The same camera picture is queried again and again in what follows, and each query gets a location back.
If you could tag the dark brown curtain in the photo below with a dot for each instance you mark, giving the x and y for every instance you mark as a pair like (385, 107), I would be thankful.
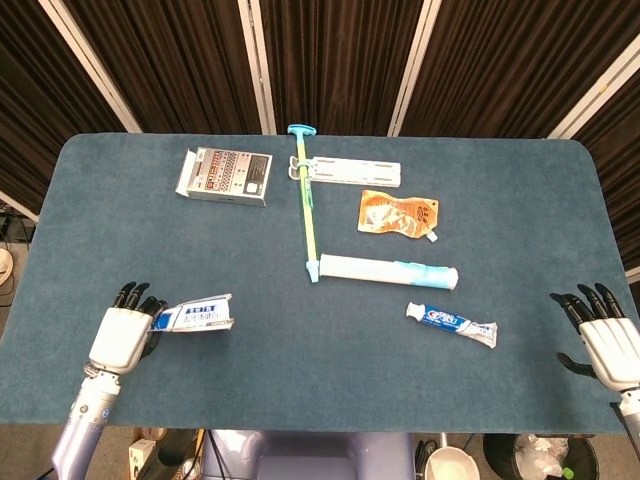
(340, 50)

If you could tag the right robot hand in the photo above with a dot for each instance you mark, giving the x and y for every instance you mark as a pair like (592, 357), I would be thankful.
(612, 350)

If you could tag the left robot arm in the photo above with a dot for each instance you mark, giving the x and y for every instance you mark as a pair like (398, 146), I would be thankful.
(87, 420)

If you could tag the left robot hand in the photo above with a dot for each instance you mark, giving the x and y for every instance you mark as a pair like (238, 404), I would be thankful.
(120, 340)

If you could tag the green bottle cap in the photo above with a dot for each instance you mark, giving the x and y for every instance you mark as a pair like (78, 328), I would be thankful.
(567, 471)

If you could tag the white tube with teal band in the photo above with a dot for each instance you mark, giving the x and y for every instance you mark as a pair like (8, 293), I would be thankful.
(370, 270)

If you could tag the blue-green table cloth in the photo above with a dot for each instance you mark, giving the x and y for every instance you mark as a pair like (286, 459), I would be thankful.
(150, 250)

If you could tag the white flat package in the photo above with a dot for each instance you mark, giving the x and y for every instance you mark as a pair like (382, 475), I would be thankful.
(355, 171)

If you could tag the blue white toothpaste box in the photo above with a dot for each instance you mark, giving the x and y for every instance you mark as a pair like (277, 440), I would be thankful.
(200, 315)

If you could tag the purple robot torso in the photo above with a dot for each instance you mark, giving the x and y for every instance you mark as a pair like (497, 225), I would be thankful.
(300, 460)

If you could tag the blue white toothpaste tube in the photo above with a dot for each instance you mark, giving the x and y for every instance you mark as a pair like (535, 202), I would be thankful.
(445, 321)

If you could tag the black bag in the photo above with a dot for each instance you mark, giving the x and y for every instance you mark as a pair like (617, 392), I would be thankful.
(175, 450)

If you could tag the white partition frame post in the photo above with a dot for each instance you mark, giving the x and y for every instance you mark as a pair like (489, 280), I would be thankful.
(89, 62)
(600, 90)
(634, 274)
(258, 65)
(20, 207)
(414, 65)

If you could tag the small white cardboard box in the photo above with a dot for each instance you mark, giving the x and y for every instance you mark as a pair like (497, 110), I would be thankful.
(140, 460)

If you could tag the white hat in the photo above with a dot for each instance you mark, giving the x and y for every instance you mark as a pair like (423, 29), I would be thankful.
(5, 265)

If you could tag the black trash bin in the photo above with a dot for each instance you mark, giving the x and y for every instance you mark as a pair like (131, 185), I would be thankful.
(505, 457)

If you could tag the orange spout pouch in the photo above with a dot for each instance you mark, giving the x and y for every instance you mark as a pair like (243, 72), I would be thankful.
(395, 215)

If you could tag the grey printed cardboard box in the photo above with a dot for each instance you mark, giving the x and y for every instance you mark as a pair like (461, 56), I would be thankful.
(225, 175)

